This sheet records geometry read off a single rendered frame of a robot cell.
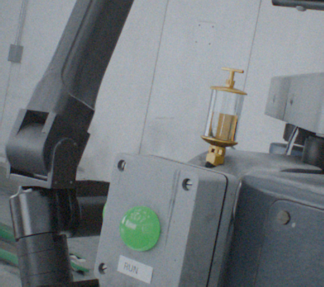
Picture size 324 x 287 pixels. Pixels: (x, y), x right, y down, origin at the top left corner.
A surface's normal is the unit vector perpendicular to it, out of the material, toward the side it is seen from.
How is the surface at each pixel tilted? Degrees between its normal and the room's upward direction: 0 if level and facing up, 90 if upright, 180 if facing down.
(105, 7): 85
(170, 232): 90
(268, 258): 90
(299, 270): 90
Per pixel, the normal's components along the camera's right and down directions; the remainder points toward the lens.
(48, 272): 0.25, -0.27
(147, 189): -0.63, -0.08
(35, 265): -0.26, -0.17
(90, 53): 0.70, 0.07
